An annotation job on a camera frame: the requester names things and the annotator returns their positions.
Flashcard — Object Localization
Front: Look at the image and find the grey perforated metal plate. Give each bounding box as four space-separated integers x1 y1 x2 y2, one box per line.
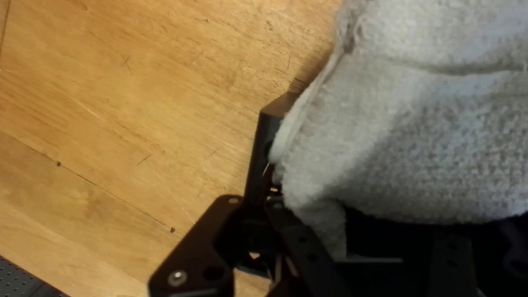
0 253 67 297

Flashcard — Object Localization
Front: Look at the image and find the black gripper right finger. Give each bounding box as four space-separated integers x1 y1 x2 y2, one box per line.
425 215 528 297

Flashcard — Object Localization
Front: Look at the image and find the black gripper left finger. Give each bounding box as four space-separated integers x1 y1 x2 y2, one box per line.
147 90 353 297

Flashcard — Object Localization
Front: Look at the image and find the white terry towel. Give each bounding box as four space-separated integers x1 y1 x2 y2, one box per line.
267 0 528 260

